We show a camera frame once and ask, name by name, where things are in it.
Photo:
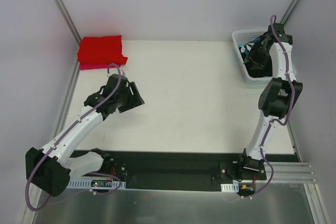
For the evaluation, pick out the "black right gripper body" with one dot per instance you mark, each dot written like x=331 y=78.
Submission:
x=256 y=57

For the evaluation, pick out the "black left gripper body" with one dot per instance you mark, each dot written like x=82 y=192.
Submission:
x=128 y=99

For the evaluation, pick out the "white plastic laundry basket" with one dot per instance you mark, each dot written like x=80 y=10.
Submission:
x=280 y=52

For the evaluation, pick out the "red t shirt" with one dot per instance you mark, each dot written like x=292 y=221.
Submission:
x=101 y=51

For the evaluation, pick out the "magenta t shirt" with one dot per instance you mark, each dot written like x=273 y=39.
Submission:
x=83 y=67

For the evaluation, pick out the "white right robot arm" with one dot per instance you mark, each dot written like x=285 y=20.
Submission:
x=275 y=104

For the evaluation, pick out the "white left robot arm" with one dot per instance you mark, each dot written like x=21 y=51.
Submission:
x=51 y=167

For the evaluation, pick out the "black t shirt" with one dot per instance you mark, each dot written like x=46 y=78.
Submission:
x=259 y=72

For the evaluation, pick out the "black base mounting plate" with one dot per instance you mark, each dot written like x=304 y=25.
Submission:
x=176 y=171

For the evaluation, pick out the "left white cable duct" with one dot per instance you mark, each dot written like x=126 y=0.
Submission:
x=95 y=184

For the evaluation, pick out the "white cable duct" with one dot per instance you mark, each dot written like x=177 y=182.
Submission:
x=230 y=188
x=95 y=184

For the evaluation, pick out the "aluminium rail right side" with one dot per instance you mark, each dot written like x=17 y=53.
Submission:
x=293 y=173

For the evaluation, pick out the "right white cable duct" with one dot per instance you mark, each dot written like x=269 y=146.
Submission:
x=230 y=188

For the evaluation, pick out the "left aluminium frame post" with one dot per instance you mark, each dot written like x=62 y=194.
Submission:
x=68 y=20

